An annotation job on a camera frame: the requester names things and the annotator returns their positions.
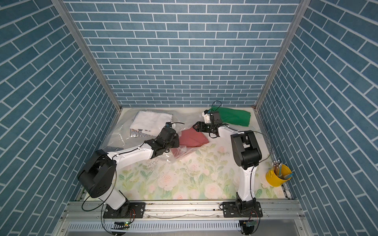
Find white patterned tank top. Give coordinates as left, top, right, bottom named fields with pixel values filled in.
left=130, top=111, right=173, bottom=137

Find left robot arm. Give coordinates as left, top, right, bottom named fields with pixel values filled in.
left=77, top=122, right=179, bottom=210

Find pens in yellow cup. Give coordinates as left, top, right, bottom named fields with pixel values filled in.
left=273, top=160, right=294, bottom=180

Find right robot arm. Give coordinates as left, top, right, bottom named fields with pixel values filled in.
left=193, top=110, right=263, bottom=218

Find clear plastic vacuum bag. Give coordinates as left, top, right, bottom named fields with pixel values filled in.
left=101, top=110, right=209, bottom=165

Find green garment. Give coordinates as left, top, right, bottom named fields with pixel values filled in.
left=209, top=107, right=251, bottom=127

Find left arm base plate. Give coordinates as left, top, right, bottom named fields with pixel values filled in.
left=103, top=202, right=146, bottom=220

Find red garment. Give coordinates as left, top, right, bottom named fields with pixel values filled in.
left=170, top=128, right=209, bottom=158

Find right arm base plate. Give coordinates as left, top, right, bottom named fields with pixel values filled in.
left=220, top=201, right=263, bottom=218

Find yellow cup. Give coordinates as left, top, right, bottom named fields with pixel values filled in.
left=265, top=164, right=293, bottom=187

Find aluminium front rail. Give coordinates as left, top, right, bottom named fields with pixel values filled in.
left=53, top=199, right=312, bottom=236

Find floral table mat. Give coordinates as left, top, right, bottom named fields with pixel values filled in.
left=116, top=107, right=286, bottom=201

